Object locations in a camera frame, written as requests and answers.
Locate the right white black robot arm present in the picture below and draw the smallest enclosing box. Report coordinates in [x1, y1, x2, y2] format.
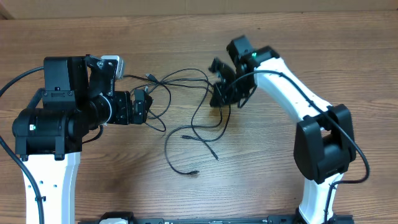
[209, 35, 356, 223]

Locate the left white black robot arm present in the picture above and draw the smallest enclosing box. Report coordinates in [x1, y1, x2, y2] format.
[12, 55, 152, 223]

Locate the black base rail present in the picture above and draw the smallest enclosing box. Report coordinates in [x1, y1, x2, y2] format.
[77, 211, 355, 224]

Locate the thin black cable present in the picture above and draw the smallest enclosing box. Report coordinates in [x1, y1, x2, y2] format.
[146, 77, 233, 162]
[130, 68, 233, 175]

